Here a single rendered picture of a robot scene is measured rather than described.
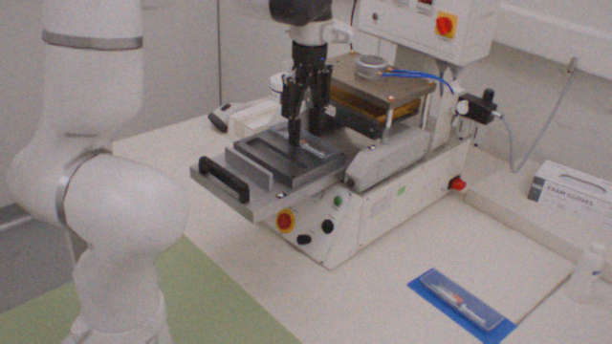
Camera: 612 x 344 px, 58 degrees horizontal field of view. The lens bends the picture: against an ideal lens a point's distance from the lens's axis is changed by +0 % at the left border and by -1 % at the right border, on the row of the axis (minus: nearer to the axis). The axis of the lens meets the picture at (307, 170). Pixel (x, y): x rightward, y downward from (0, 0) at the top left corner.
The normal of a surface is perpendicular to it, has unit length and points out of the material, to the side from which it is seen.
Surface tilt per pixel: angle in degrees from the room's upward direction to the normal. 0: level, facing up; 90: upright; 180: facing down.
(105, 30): 77
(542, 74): 90
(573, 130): 90
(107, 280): 104
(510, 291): 0
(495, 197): 0
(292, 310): 0
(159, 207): 60
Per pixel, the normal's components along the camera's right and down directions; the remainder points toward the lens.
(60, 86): -0.38, 0.26
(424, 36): -0.72, 0.33
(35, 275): 0.06, -0.85
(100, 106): 0.55, 0.34
